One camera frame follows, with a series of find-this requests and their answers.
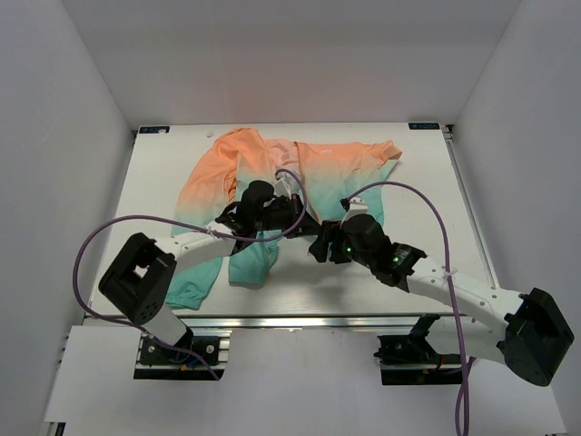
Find left blue corner label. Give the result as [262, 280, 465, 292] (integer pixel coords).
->
[138, 125, 170, 134]

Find blue corner label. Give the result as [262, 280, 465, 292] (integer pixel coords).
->
[138, 125, 170, 134]
[408, 122, 441, 131]

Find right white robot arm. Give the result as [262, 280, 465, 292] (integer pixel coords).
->
[309, 214, 575, 387]

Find right blue corner label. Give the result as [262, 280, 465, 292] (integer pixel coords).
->
[408, 122, 441, 131]

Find orange and teal jacket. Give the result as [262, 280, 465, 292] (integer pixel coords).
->
[165, 127, 402, 310]

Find white front panel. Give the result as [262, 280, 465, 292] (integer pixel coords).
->
[43, 324, 568, 436]

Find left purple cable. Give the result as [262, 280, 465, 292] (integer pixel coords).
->
[72, 167, 309, 382]

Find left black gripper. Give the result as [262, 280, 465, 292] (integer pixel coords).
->
[253, 193, 320, 239]

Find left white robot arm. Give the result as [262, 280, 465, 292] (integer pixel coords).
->
[98, 181, 320, 362]

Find purple cable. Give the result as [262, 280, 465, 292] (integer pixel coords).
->
[340, 180, 478, 436]
[72, 167, 309, 382]

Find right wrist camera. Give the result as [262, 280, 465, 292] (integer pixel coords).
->
[340, 196, 369, 223]

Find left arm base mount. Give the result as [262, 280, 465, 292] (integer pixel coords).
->
[133, 329, 231, 382]

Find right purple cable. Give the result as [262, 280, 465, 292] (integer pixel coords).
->
[340, 180, 478, 436]

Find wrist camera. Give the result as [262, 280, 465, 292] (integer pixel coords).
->
[340, 196, 369, 223]
[273, 173, 297, 198]

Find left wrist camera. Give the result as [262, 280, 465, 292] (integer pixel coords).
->
[273, 173, 297, 198]

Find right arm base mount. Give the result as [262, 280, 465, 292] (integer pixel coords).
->
[373, 335, 463, 386]

